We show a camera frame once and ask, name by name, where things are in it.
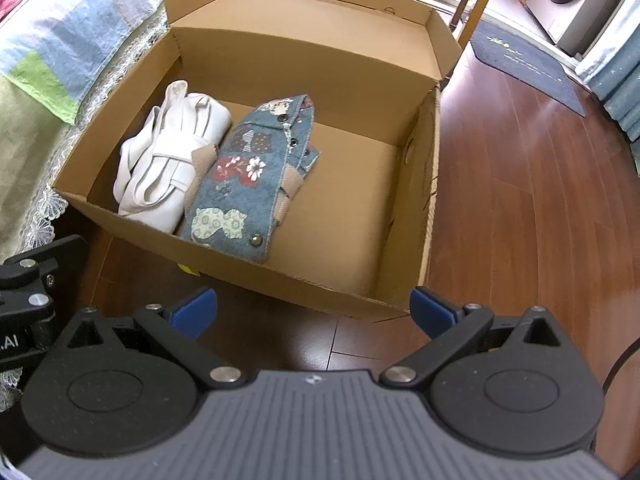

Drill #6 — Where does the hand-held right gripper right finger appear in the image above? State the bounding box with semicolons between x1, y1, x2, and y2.
379;287;564;387

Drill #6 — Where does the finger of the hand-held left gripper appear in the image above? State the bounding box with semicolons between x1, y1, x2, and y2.
0;235;89;317

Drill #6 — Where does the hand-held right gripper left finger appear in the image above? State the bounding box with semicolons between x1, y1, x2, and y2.
67;287;246;389

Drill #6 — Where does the cardboard box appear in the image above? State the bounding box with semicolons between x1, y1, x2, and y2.
52;0;464;322

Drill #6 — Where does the cat print denim bag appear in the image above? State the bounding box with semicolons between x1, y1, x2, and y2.
178;93;321;264

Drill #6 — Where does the white folded bag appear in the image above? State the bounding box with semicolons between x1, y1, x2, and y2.
112;80;234;234

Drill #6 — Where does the patchwork quilt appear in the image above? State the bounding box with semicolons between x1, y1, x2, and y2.
0;0;247;124

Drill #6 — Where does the dark blue floor mat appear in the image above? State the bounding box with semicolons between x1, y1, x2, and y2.
470;20;587;119

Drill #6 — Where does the grey blue curtain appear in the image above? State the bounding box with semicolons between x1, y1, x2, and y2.
580;2;640;144

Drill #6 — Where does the washing machine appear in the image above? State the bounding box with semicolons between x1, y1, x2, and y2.
522;0;640;59

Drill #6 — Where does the black cable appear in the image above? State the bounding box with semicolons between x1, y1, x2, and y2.
602;332;640;397

